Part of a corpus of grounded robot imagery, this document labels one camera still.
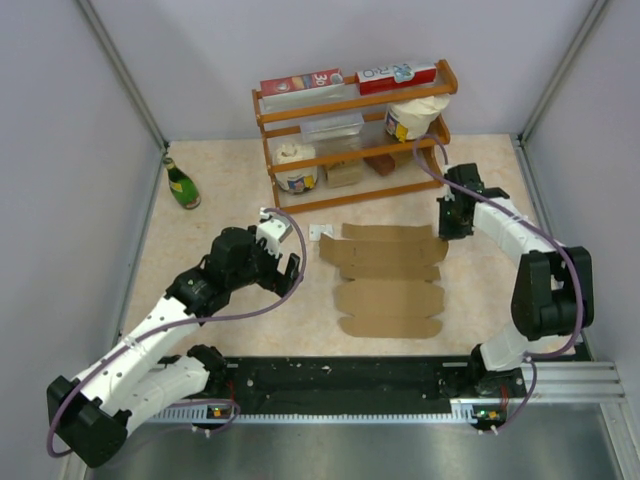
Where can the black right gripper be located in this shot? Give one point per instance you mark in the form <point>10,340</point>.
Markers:
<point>445,231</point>

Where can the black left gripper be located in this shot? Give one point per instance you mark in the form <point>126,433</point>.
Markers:
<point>276,281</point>

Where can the white bag upper shelf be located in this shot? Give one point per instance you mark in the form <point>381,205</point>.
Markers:
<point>406,121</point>

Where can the orange wooden shelf rack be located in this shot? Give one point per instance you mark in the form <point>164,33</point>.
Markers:
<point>296,167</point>

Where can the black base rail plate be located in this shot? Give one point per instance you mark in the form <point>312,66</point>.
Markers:
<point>335,387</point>

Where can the clear plastic container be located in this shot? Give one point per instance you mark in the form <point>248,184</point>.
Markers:
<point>331,127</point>

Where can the red white toothpaste box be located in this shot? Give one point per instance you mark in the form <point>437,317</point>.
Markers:
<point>395,76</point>

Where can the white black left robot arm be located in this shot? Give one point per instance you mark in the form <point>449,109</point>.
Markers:
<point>95,412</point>

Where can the red foil wrap box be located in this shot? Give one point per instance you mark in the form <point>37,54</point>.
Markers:
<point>314,82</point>

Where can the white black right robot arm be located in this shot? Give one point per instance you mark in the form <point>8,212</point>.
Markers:
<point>552,299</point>

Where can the green glass bottle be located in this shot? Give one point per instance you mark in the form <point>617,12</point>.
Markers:
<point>181,186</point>

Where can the small clear plastic bag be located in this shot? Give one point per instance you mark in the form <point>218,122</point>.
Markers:
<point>316,231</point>

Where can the red brown brick block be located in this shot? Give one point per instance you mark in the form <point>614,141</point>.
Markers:
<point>382,164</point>

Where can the aluminium frame rail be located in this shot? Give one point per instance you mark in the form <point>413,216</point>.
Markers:
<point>600,385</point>

